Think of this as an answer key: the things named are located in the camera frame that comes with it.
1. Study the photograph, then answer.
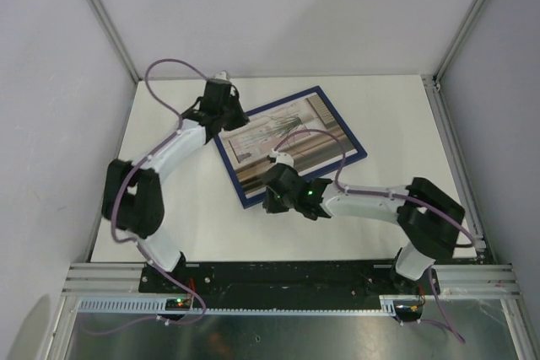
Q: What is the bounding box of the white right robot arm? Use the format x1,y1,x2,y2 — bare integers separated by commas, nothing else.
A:
262,163,465,293

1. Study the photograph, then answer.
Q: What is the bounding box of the blue wooden picture frame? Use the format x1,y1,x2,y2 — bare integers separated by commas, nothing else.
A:
213,85,368,211

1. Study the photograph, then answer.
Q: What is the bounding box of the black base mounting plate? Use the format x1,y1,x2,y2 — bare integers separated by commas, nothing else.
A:
138,260,440,309

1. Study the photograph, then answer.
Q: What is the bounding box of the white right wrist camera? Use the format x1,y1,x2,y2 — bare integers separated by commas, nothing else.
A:
267,149,294,167

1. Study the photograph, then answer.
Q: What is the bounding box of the printed interior photo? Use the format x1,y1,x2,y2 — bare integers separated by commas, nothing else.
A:
219,91,360,203

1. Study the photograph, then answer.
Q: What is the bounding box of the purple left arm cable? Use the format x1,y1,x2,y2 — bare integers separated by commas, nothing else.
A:
110,57,212,277

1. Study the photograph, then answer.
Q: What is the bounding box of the grey slotted cable duct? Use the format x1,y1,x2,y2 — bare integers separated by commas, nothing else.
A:
78,296,420,316

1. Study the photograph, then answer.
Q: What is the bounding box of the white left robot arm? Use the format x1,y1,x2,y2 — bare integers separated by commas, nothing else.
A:
101,78,249,293

